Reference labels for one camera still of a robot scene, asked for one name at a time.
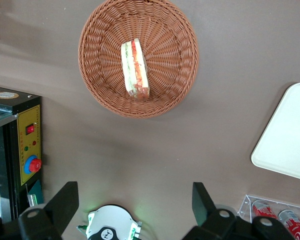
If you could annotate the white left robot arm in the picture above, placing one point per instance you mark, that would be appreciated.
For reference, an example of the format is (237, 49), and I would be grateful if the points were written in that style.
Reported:
(110, 220)

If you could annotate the clear acrylic bottle rack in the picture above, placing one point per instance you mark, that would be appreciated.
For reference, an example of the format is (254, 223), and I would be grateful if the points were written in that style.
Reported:
(243, 208)

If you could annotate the triangle sandwich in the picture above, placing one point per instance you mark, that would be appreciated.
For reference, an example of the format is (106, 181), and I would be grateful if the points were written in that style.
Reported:
(130, 70)

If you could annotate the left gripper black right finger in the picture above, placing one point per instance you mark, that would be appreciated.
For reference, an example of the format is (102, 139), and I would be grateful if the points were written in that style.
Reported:
(205, 217)

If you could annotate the cream rectangular tray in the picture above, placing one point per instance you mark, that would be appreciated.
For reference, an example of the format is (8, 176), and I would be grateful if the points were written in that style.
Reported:
(287, 135)

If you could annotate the black cabinet with yellow panel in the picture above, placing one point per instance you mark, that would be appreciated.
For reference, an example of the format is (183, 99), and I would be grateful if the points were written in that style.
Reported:
(31, 120)

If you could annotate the round brown wicker basket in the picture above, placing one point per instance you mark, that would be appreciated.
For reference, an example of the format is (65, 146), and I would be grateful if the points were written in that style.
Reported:
(102, 62)

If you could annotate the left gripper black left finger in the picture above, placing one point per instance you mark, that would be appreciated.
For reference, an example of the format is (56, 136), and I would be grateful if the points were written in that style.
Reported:
(52, 215)

